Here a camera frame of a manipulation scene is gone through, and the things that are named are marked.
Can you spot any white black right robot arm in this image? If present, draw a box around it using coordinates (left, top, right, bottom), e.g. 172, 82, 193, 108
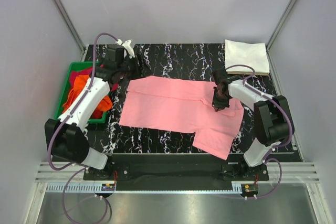
212, 69, 295, 180

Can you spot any aluminium corner post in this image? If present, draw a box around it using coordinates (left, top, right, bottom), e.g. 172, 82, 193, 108
265, 0, 315, 51
52, 0, 86, 55

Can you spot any wooden board under cloth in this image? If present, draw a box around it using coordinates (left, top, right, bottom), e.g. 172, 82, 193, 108
226, 70, 269, 76

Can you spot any orange t shirt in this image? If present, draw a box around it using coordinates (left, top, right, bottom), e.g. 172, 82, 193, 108
62, 74, 112, 119

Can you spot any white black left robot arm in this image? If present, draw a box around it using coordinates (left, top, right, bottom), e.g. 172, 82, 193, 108
45, 40, 146, 180

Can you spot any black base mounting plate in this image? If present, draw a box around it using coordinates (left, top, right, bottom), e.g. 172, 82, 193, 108
84, 154, 266, 180

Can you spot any pink t shirt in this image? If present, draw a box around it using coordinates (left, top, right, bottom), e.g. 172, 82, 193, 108
119, 76, 244, 159

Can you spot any aluminium front frame rail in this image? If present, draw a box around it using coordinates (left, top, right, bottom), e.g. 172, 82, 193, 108
36, 162, 319, 195

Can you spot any right aluminium corner post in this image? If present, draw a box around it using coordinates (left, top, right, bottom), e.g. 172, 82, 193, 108
265, 0, 315, 51

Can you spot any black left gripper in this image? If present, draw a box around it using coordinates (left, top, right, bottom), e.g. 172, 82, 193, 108
118, 53, 153, 81

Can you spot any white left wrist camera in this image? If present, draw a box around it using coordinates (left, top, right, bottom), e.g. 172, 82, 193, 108
116, 39, 135, 59

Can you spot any green plastic bin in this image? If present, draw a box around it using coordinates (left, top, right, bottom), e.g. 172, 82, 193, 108
54, 61, 109, 124

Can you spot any white folded cloth stack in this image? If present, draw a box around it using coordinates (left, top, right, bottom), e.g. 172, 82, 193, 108
224, 40, 270, 75

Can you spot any magenta t shirt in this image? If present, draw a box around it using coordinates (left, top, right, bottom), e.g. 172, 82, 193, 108
69, 66, 119, 92

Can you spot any left aluminium corner post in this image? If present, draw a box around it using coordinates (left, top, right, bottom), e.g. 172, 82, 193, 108
52, 0, 86, 55

